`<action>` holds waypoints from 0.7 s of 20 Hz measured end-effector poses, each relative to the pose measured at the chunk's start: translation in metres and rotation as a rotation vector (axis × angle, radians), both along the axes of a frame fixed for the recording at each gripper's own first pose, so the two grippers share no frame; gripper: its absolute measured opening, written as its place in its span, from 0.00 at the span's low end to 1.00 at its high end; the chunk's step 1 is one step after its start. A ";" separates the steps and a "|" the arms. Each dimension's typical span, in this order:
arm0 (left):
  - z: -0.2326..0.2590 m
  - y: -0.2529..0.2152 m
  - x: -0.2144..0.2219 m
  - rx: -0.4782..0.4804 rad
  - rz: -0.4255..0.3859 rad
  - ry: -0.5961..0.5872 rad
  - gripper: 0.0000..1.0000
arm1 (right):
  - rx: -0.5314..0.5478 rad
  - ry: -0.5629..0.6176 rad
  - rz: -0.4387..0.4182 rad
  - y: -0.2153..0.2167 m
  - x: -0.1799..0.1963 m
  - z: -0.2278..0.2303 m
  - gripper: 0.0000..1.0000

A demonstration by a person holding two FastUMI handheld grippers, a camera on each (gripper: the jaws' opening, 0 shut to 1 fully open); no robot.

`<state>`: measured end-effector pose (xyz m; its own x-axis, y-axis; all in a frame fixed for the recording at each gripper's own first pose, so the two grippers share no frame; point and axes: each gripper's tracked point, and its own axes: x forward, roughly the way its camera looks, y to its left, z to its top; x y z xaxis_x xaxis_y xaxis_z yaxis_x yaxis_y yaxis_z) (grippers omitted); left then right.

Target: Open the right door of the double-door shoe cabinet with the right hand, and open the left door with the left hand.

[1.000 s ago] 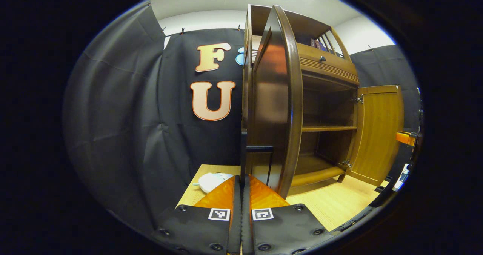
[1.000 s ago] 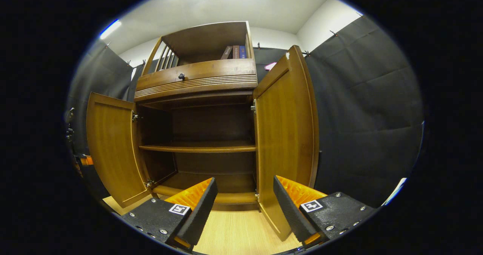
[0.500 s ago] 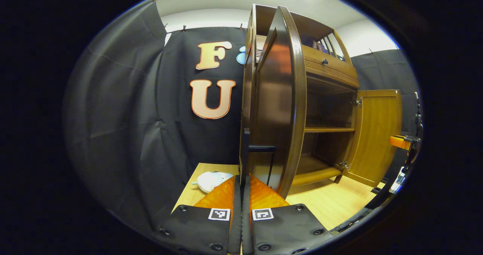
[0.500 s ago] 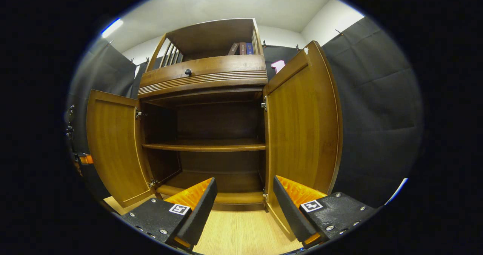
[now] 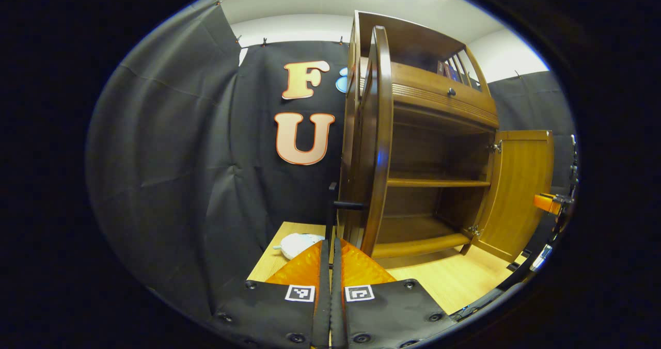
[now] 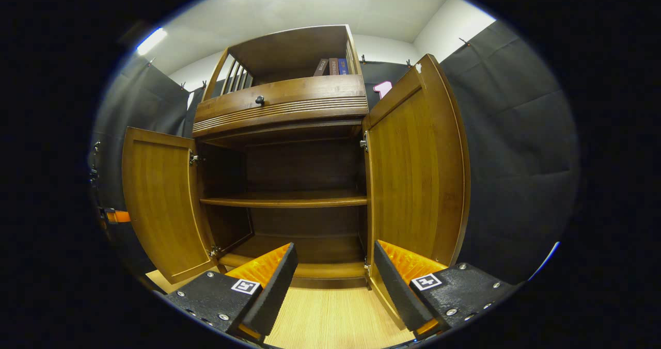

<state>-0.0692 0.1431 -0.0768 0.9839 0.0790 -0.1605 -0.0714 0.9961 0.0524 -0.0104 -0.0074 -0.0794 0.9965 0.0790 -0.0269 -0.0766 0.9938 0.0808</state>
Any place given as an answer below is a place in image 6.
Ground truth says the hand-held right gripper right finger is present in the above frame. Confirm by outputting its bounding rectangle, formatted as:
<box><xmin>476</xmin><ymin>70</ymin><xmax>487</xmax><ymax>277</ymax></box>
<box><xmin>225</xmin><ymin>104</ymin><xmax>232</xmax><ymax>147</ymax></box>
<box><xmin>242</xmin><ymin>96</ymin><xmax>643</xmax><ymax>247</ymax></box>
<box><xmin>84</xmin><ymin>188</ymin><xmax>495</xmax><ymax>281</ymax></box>
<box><xmin>373</xmin><ymin>239</ymin><xmax>517</xmax><ymax>340</ymax></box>

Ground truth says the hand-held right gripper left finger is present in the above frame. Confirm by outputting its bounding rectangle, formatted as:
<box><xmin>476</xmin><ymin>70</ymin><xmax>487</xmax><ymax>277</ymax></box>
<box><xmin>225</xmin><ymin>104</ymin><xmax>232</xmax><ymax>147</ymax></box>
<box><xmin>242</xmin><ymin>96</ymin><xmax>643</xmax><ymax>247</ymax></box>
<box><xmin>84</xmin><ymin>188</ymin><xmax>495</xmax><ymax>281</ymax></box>
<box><xmin>164</xmin><ymin>242</ymin><xmax>299</xmax><ymax>345</ymax></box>

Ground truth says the wooden shoe cabinet door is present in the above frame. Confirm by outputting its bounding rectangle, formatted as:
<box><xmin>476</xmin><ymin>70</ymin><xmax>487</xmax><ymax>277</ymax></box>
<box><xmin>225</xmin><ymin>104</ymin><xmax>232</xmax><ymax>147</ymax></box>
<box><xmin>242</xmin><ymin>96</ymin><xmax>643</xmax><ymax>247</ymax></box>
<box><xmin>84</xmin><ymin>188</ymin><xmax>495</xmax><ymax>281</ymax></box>
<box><xmin>360</xmin><ymin>54</ymin><xmax>471</xmax><ymax>331</ymax></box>
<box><xmin>121</xmin><ymin>126</ymin><xmax>218</xmax><ymax>285</ymax></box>

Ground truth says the wooden double-door shoe cabinet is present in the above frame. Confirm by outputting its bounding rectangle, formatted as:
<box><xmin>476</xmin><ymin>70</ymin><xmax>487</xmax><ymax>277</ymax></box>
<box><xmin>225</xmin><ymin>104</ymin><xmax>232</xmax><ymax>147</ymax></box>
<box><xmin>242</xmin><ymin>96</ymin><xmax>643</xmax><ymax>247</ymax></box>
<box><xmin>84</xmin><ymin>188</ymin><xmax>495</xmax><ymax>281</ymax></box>
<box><xmin>121</xmin><ymin>25</ymin><xmax>471</xmax><ymax>334</ymax></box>

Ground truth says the ceiling light panel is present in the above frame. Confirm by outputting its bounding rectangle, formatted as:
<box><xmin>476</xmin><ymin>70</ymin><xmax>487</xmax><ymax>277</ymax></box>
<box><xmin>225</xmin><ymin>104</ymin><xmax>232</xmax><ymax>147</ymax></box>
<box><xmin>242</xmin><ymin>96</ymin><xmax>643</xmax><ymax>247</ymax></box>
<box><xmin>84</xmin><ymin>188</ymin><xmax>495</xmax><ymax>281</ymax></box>
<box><xmin>136</xmin><ymin>27</ymin><xmax>168</xmax><ymax>56</ymax></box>

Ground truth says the black backdrop cloth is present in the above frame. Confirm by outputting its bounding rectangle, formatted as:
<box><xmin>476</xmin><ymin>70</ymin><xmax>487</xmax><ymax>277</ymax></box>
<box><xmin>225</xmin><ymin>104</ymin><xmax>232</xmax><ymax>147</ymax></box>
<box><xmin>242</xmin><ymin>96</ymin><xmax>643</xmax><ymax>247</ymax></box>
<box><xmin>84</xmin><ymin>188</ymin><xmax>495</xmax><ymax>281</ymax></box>
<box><xmin>90</xmin><ymin>20</ymin><xmax>580</xmax><ymax>286</ymax></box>

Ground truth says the wooden drawer with black knob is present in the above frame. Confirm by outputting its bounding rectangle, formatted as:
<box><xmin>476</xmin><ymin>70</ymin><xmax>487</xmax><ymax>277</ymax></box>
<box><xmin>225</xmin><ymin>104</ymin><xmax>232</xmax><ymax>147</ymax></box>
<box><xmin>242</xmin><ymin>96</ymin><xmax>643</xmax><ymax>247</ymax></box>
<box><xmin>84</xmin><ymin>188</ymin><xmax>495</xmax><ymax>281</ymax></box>
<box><xmin>192</xmin><ymin>74</ymin><xmax>369</xmax><ymax>138</ymax></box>

